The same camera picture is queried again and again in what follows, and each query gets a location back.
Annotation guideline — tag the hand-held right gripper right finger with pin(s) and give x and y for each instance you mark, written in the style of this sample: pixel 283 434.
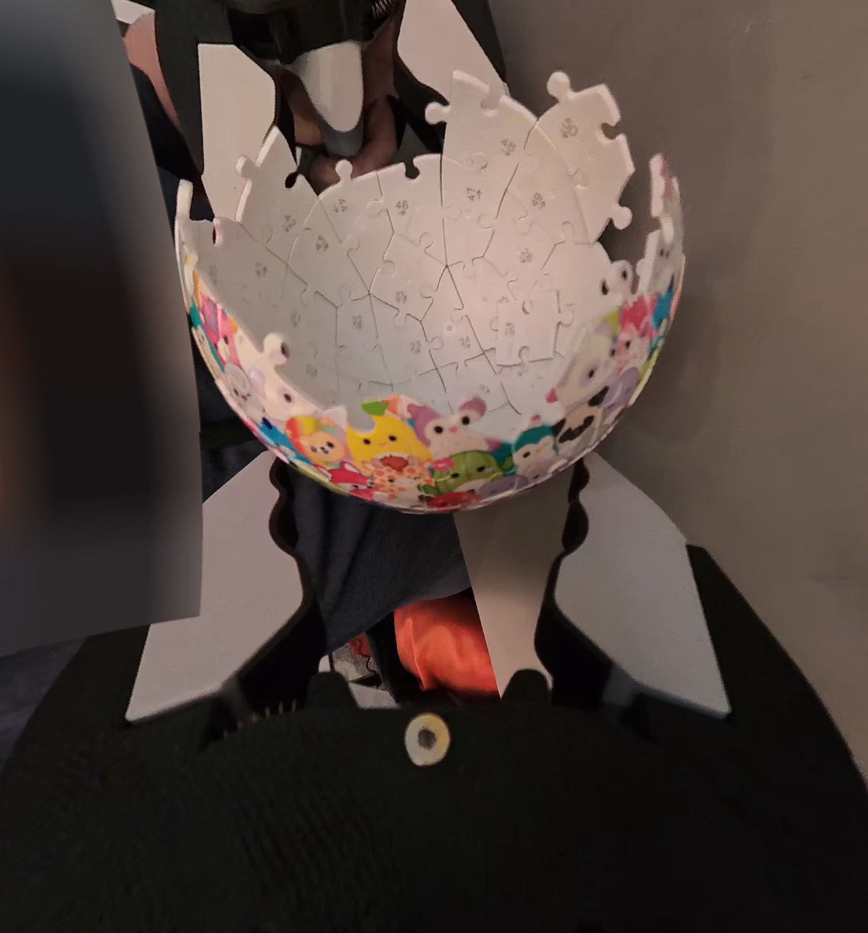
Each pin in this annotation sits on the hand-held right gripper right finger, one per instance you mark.
pixel 638 598

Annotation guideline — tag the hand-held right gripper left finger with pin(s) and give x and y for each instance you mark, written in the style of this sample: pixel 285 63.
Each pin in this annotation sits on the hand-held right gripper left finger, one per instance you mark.
pixel 244 568

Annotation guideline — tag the partly built puzzle ball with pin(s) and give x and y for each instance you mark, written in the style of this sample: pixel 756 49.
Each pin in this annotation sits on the partly built puzzle ball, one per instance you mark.
pixel 441 291

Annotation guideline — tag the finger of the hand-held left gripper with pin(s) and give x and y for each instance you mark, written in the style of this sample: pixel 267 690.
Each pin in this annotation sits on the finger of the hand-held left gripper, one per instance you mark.
pixel 233 116
pixel 441 44

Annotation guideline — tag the person's left hand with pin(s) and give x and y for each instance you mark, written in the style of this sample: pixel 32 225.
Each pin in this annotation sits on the person's left hand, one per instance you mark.
pixel 379 124

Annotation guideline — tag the orange cloth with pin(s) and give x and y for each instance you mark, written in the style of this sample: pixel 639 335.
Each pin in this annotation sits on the orange cloth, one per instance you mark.
pixel 441 641

